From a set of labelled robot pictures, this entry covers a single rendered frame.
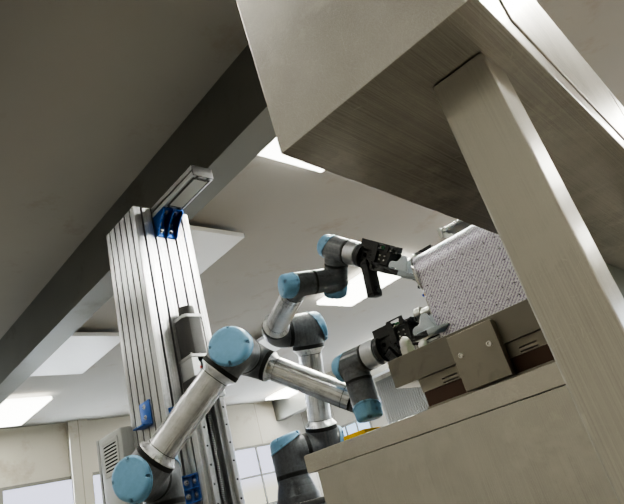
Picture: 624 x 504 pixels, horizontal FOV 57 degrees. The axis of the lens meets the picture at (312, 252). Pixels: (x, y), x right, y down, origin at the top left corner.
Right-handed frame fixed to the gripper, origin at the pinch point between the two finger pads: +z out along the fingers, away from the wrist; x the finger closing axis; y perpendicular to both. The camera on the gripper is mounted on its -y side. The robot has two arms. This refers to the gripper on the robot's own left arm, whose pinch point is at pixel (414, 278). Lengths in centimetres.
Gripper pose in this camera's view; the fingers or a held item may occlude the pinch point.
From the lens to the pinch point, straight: 158.0
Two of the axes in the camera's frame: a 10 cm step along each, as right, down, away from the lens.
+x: 6.7, 1.4, 7.3
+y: 2.5, -9.7, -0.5
